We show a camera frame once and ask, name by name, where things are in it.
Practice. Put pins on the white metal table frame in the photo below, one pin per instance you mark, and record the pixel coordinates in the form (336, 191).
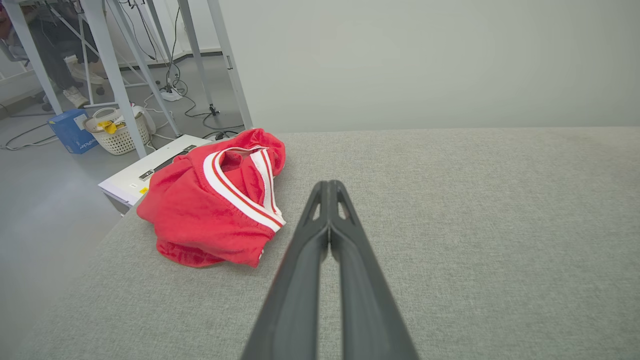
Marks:
(232, 70)
(112, 70)

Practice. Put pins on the red white basketball jersey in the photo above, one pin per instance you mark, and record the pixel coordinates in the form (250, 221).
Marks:
(190, 210)

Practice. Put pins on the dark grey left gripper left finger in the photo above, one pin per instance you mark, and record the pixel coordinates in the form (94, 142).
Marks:
(300, 280)

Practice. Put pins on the white plastic laundry basket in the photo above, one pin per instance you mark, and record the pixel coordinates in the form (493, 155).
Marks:
(120, 142)

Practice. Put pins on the person in dark clothes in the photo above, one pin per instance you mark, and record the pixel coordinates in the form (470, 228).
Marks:
(55, 50)

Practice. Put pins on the white power strip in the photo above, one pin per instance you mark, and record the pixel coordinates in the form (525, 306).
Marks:
(171, 94)

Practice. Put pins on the blue cardboard box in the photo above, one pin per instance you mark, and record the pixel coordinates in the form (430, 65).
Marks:
(70, 132)

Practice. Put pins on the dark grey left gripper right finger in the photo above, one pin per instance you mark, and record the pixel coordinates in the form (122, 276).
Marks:
(362, 300)

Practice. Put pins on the grey fabric sofa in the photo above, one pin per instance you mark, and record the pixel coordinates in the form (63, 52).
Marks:
(475, 240)

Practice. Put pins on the yellow item in basket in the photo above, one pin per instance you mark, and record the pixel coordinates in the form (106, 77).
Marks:
(107, 127)

